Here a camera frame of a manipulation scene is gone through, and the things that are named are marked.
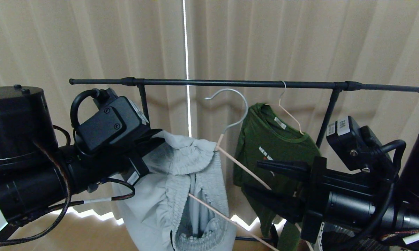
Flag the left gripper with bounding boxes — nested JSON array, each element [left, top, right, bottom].
[[0, 139, 151, 224]]

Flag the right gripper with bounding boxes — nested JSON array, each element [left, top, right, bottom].
[[242, 156, 406, 243]]

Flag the pink clothes hanger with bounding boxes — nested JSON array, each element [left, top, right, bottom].
[[278, 81, 305, 135], [188, 88, 314, 251]]

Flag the green printed shirt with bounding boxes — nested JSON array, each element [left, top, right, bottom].
[[233, 103, 322, 251]]

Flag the pale grey shorts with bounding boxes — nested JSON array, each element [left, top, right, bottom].
[[112, 130, 237, 251]]

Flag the white laundry basket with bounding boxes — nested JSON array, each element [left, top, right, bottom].
[[314, 221, 381, 251]]

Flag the black clothes rack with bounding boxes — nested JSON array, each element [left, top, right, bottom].
[[69, 77, 419, 249]]

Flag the beige curtain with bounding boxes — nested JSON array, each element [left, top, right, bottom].
[[0, 0, 419, 230]]

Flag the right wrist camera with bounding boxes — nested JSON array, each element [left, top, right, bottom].
[[326, 116, 395, 182]]

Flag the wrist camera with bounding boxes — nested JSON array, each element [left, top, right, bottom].
[[75, 88, 150, 154], [326, 116, 395, 182]]

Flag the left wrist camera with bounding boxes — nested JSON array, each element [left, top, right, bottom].
[[75, 88, 150, 154]]

